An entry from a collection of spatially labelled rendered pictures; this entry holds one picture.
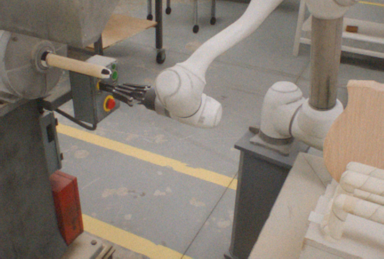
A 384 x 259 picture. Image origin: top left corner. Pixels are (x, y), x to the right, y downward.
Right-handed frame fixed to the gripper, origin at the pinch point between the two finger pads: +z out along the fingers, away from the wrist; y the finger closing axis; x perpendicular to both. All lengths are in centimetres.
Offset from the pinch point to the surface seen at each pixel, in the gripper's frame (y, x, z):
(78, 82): -3.5, 0.9, 9.9
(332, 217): -40, 9, -81
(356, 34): 346, -75, -54
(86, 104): -3.5, -7.2, 7.5
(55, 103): -11.4, -4.5, 14.1
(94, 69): -23.8, 18.9, -14.0
